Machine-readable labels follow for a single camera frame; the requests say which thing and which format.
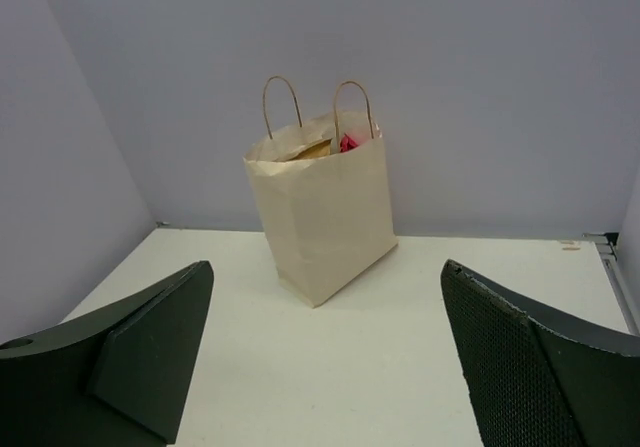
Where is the aluminium table frame rail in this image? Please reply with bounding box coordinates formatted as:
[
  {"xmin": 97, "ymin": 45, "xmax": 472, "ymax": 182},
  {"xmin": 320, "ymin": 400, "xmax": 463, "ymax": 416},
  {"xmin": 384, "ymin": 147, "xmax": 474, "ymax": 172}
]
[{"xmin": 582, "ymin": 232, "xmax": 639, "ymax": 336}]

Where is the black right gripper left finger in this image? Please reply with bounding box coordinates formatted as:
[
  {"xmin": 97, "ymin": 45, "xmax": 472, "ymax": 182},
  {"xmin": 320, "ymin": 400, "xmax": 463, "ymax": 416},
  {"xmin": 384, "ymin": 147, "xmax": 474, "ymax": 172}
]
[{"xmin": 1, "ymin": 261, "xmax": 214, "ymax": 446}]

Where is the beige paper bag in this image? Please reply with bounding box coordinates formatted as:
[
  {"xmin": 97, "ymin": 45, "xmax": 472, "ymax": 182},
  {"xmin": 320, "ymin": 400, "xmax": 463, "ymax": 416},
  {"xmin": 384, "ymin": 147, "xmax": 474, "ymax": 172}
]
[{"xmin": 243, "ymin": 108, "xmax": 398, "ymax": 307}]

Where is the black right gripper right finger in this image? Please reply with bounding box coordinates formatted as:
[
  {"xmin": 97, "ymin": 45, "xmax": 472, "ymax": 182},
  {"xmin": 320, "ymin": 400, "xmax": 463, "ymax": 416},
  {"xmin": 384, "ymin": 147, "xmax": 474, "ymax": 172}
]
[{"xmin": 440, "ymin": 260, "xmax": 639, "ymax": 446}]

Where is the tan kraft chips bag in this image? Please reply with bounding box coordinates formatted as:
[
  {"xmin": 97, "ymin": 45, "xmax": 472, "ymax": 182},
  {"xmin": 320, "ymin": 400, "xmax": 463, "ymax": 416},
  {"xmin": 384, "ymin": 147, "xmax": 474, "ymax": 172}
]
[{"xmin": 290, "ymin": 139, "xmax": 332, "ymax": 161}]

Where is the small red mints packet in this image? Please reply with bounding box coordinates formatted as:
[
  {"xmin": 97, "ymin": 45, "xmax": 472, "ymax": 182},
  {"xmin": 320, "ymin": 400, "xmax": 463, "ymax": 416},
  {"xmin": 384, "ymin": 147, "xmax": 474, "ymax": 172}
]
[{"xmin": 339, "ymin": 134, "xmax": 360, "ymax": 153}]

